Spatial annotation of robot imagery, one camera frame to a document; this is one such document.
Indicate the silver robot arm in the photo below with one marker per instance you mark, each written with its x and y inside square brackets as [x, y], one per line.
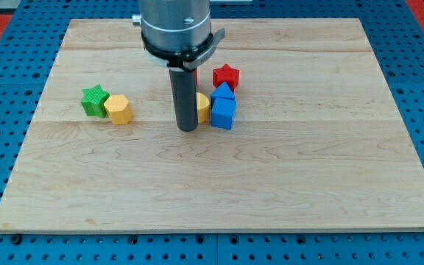
[177, 34]

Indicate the red star block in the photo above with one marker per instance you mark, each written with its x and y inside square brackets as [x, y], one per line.
[226, 74]

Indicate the green star block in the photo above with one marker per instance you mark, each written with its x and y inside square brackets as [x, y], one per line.
[93, 101]

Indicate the blue cube block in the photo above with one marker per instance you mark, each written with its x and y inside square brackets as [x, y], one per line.
[223, 113]

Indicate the yellow round block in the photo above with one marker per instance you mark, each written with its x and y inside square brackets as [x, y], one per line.
[203, 107]

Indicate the blue triangle block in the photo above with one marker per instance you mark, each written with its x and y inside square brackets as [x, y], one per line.
[222, 91]

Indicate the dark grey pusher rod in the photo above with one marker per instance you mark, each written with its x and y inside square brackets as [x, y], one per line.
[184, 92]

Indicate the red block behind rod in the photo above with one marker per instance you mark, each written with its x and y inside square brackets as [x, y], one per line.
[196, 78]

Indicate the yellow hexagon block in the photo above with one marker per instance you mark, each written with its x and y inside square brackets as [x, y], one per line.
[119, 109]

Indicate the wooden board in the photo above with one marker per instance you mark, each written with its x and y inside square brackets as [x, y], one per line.
[318, 144]

